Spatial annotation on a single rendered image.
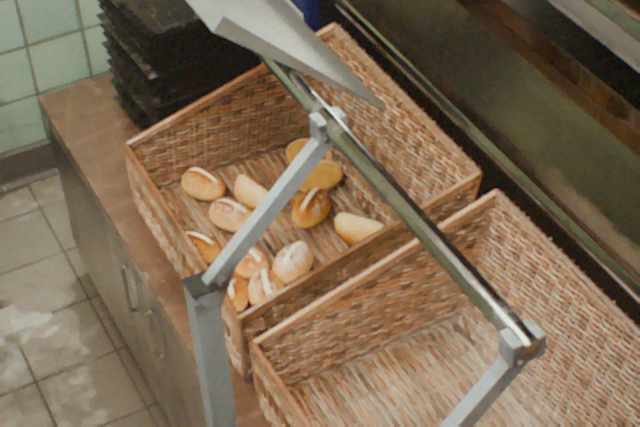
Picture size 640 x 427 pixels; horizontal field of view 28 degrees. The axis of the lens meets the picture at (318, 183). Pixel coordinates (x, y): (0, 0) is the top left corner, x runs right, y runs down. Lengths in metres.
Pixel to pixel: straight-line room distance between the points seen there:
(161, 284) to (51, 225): 1.12
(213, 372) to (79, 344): 1.22
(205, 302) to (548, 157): 0.58
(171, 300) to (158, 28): 0.53
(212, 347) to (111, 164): 0.86
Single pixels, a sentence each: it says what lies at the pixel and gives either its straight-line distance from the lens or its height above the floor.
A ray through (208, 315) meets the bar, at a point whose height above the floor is 0.90.
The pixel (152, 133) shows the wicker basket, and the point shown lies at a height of 0.74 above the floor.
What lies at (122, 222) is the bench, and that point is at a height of 0.58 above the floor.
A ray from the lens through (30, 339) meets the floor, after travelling 3.22.
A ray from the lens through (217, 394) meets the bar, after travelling 2.02.
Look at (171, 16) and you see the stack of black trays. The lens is 2.57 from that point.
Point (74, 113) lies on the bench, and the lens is 2.89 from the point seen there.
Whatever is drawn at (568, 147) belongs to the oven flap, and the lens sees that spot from 1.99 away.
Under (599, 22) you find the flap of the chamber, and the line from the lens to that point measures 1.55.
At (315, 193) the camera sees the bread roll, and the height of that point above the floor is 0.65.
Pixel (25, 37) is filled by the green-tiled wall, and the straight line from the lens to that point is 3.46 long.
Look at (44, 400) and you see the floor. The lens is 3.08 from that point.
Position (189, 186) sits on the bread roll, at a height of 0.62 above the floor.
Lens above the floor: 2.24
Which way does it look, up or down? 40 degrees down
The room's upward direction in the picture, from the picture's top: 4 degrees counter-clockwise
